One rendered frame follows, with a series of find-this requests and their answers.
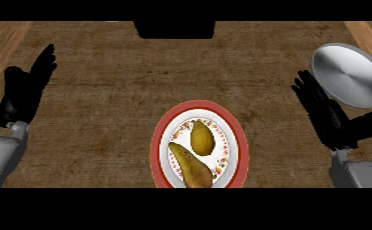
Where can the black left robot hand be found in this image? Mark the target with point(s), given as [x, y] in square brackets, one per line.
[21, 89]

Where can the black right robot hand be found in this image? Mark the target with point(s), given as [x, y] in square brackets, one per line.
[328, 119]

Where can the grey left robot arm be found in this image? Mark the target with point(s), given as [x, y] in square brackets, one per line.
[11, 152]

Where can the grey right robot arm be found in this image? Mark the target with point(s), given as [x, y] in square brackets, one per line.
[350, 170]

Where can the silver metal pan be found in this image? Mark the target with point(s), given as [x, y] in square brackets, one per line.
[346, 75]

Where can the red-rimmed floral plate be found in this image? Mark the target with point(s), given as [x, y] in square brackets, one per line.
[164, 148]

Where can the brown-yellow pear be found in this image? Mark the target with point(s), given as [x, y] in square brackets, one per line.
[192, 170]

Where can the black appliance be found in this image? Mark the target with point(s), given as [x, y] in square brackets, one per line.
[175, 29]

